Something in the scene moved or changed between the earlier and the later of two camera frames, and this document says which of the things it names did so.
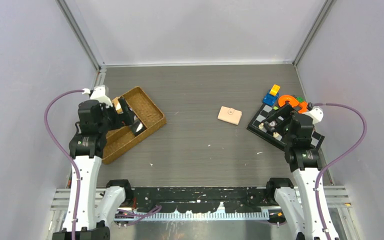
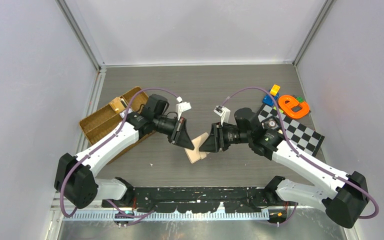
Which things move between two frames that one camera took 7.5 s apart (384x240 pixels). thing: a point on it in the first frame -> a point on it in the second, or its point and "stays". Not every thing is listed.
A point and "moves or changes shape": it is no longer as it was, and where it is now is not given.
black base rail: x=203 y=199 stays
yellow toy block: x=274 y=90 stays
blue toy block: x=270 y=99 stays
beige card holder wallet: x=230 y=115 moves or changes shape
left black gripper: x=123 y=119 -> x=179 y=136
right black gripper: x=286 y=112 -> x=215 y=141
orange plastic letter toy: x=293 y=101 stays
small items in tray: x=117 y=105 stays
